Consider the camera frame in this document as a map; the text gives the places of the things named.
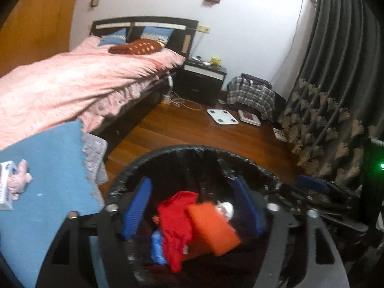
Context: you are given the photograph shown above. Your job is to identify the blue plastic bag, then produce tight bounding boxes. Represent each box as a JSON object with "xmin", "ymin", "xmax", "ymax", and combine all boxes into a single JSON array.
[{"xmin": 150, "ymin": 229, "xmax": 167, "ymax": 265}]

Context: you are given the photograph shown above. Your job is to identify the red cloth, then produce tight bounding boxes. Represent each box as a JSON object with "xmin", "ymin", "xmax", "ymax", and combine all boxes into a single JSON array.
[{"xmin": 157, "ymin": 191, "xmax": 198, "ymax": 273}]

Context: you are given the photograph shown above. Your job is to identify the pink tissue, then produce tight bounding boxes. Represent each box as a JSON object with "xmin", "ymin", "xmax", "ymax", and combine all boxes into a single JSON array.
[{"xmin": 7, "ymin": 159, "xmax": 33, "ymax": 201}]

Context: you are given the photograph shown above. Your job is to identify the white tissue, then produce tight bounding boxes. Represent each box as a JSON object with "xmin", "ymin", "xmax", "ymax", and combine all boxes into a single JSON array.
[{"xmin": 215, "ymin": 202, "xmax": 234, "ymax": 222}]

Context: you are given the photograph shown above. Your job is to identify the white blue carton box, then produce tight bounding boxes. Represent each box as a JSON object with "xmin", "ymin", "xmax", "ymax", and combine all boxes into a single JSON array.
[{"xmin": 0, "ymin": 161, "xmax": 17, "ymax": 211}]

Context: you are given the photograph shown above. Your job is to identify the black trash bin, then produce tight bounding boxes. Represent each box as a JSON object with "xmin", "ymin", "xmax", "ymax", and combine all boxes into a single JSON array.
[{"xmin": 106, "ymin": 145, "xmax": 294, "ymax": 287}]

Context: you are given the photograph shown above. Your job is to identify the blue table cloth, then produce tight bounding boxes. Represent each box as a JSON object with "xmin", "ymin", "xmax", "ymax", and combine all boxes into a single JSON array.
[{"xmin": 1, "ymin": 120, "xmax": 102, "ymax": 287}]

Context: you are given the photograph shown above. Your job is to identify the dark patterned curtain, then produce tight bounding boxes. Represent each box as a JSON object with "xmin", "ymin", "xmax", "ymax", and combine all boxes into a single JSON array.
[{"xmin": 279, "ymin": 0, "xmax": 383, "ymax": 190}]

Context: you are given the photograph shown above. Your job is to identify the pink bed duvet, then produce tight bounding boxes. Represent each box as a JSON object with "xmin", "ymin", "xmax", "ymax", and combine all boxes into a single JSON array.
[{"xmin": 1, "ymin": 36, "xmax": 185, "ymax": 149}]

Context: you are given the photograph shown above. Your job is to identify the white bathroom scale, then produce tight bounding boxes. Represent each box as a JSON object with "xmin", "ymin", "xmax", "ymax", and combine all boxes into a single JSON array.
[{"xmin": 206, "ymin": 108, "xmax": 239, "ymax": 126}]

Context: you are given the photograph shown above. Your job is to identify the plaid shirt on chair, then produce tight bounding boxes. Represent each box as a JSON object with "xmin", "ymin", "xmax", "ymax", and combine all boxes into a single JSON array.
[{"xmin": 226, "ymin": 76, "xmax": 275, "ymax": 122}]

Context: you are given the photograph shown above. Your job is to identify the black white nightstand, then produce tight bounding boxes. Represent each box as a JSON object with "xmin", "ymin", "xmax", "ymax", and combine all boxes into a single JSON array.
[{"xmin": 174, "ymin": 60, "xmax": 227, "ymax": 106}]

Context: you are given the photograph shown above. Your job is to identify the brown dotted pillow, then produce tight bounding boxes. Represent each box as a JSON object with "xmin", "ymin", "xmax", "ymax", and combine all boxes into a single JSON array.
[{"xmin": 108, "ymin": 39, "xmax": 165, "ymax": 55}]

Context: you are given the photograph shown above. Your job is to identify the left blue pillow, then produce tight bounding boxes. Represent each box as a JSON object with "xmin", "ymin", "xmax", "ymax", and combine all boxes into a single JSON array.
[{"xmin": 98, "ymin": 28, "xmax": 126, "ymax": 46}]

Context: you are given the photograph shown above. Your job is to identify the blue pillow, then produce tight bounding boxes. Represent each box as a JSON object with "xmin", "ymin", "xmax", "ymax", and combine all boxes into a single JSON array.
[
  {"xmin": 140, "ymin": 26, "xmax": 174, "ymax": 46},
  {"xmin": 98, "ymin": 28, "xmax": 126, "ymax": 46}
]

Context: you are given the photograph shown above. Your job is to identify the yellow plush toy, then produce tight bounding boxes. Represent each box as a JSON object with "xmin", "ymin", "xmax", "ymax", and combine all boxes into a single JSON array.
[{"xmin": 209, "ymin": 57, "xmax": 221, "ymax": 68}]

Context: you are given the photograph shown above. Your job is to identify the right blue pillow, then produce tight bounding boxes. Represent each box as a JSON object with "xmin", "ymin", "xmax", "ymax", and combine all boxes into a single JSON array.
[{"xmin": 140, "ymin": 26, "xmax": 174, "ymax": 46}]

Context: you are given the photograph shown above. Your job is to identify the wooden wardrobe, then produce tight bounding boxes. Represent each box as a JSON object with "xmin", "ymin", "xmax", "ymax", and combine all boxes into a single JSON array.
[{"xmin": 1, "ymin": 0, "xmax": 76, "ymax": 75}]

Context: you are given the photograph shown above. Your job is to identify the white charging cable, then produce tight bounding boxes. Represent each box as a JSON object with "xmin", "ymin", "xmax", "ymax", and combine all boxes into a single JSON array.
[{"xmin": 161, "ymin": 76, "xmax": 203, "ymax": 113}]

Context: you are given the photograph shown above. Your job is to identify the black bed frame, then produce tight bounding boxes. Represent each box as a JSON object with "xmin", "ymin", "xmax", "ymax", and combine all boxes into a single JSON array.
[{"xmin": 90, "ymin": 16, "xmax": 199, "ymax": 159}]

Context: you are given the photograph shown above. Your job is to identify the left wall lamp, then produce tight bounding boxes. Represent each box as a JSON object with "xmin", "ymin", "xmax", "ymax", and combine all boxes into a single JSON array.
[{"xmin": 90, "ymin": 0, "xmax": 100, "ymax": 8}]

